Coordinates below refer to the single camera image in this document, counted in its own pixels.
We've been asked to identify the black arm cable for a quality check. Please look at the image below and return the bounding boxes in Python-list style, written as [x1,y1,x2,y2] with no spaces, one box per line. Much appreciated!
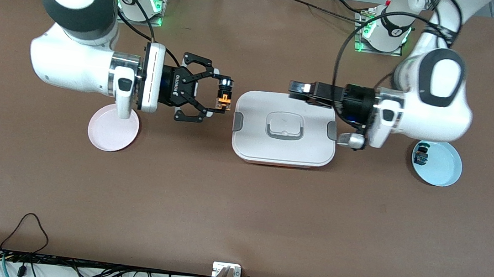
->
[329,0,465,134]
[31,0,189,69]

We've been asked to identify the blue push button switch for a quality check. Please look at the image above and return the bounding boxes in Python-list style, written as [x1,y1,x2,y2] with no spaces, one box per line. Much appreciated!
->
[413,142,431,166]

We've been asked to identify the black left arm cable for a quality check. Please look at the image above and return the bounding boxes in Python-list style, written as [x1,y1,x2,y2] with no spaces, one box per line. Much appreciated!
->
[329,0,465,134]

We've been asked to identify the white lunch box grey latches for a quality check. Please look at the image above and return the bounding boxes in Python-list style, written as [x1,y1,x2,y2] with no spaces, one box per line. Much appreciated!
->
[229,89,342,172]

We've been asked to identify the pink round plate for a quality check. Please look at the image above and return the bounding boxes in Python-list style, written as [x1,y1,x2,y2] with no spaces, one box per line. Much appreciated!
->
[86,103,142,154]

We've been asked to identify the black cable on table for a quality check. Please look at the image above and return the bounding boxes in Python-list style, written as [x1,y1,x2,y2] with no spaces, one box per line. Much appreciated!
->
[282,0,373,26]

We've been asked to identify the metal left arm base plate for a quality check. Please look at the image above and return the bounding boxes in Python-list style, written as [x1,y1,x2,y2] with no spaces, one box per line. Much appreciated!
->
[352,8,407,57]

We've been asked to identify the orange push button switch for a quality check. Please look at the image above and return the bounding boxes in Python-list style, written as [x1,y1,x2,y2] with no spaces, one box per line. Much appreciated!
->
[215,78,235,112]

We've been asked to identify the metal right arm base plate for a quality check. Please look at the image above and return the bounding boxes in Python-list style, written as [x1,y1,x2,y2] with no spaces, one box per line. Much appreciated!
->
[115,0,170,28]

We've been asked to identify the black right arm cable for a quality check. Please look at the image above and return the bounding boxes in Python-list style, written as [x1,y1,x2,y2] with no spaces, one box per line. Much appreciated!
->
[31,0,189,69]

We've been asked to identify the light blue round plate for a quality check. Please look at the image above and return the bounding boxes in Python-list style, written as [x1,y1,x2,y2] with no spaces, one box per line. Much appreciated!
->
[409,139,465,189]

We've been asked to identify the thin black looped cable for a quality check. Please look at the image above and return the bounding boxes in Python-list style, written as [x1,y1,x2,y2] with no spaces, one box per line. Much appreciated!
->
[0,210,52,256]

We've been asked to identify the white power socket block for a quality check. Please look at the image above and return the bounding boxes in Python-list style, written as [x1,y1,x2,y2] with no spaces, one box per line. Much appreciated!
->
[211,261,243,277]

